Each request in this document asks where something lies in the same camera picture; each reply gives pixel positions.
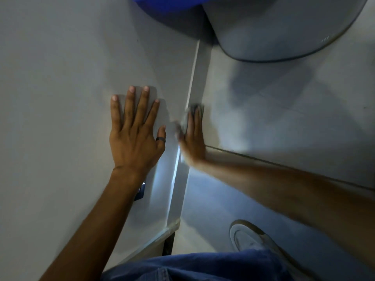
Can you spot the person's right hand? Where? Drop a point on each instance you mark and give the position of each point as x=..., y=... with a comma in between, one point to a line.
x=193, y=146

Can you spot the person's left hand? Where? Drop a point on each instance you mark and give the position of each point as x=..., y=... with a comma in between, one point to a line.
x=133, y=146

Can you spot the person's right fingers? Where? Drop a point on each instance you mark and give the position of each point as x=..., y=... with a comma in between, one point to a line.
x=195, y=125

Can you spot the person's left middle finger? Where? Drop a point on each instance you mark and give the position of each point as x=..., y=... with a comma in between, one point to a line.
x=141, y=103

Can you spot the person's left little finger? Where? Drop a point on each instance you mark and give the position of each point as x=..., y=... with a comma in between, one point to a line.
x=116, y=111

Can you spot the person's left thumb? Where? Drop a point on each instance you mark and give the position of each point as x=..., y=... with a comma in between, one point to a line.
x=161, y=135

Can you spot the grey cleaning cloth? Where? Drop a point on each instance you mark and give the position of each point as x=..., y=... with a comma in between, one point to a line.
x=187, y=115

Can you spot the person's right forearm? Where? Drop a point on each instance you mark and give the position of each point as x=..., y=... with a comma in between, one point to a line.
x=278, y=193

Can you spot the person's left forearm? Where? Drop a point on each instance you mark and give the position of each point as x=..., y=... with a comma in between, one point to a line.
x=96, y=225

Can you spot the blue plastic object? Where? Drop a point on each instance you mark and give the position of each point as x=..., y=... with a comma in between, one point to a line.
x=175, y=3

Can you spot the white shoe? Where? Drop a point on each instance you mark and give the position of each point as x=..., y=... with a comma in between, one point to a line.
x=249, y=237

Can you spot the grey round container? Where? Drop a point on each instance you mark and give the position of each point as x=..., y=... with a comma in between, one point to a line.
x=278, y=29

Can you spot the blue jeans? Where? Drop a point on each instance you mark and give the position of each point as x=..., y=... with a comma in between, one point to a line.
x=199, y=267

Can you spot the small black wall fixture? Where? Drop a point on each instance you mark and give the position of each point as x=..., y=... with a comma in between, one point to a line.
x=140, y=191

